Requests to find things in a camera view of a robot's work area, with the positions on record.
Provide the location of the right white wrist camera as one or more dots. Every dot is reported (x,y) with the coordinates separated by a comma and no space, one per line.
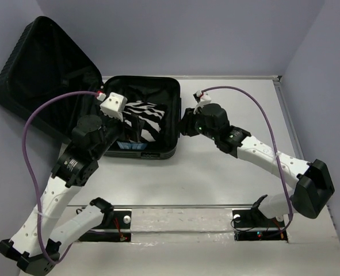
(202,98)

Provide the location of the metal table edge rail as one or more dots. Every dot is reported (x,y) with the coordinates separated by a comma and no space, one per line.
(290,155)

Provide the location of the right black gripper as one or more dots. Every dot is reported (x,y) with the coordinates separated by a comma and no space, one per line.
(186,122)

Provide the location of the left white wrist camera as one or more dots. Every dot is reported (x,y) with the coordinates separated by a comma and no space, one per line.
(113,106)

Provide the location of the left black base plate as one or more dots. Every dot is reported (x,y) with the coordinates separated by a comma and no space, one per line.
(114,230)

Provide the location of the black hard-shell suitcase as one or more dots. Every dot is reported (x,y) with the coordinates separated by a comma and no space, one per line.
(47,67)

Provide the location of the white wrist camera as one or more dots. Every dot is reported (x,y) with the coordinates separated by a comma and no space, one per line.
(202,98)
(113,106)

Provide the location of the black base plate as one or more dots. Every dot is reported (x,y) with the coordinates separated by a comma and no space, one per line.
(250,226)
(114,230)

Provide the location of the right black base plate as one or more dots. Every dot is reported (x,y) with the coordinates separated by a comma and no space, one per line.
(250,226)

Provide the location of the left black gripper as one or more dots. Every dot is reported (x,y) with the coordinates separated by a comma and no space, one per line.
(133,133)

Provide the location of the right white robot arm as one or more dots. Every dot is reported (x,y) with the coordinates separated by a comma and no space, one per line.
(309,184)

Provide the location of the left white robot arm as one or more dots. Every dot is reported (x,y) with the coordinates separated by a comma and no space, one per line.
(39,244)

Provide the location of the zebra print pouch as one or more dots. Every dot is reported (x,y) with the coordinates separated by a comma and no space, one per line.
(151,114)

